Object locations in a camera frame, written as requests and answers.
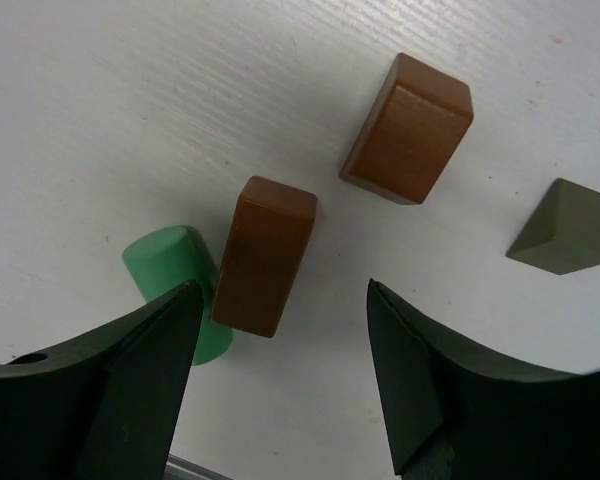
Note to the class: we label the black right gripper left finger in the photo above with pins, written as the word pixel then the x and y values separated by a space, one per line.
pixel 104 404

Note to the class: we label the green wood cylinder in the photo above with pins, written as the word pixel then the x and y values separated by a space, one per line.
pixel 163 259

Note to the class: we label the brown rectangular wood block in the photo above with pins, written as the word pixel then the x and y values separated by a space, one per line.
pixel 270 230

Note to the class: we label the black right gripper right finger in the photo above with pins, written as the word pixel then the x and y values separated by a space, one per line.
pixel 456 409

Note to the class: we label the olive grey wood block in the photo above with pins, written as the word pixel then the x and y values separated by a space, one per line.
pixel 562 235

